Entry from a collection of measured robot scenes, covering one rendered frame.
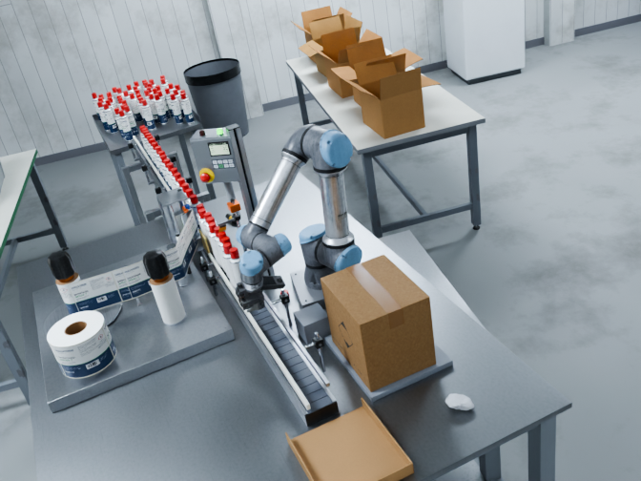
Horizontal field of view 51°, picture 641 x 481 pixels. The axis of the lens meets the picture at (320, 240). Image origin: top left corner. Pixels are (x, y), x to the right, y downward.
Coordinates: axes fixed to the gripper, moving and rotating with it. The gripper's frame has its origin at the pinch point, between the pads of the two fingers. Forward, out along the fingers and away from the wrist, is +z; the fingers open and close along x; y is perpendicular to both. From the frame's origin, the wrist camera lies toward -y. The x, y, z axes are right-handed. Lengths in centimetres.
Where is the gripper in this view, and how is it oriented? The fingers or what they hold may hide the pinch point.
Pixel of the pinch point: (258, 305)
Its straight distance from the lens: 249.3
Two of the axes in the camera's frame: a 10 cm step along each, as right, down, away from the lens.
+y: -9.0, 3.4, -2.8
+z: -0.6, 5.3, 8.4
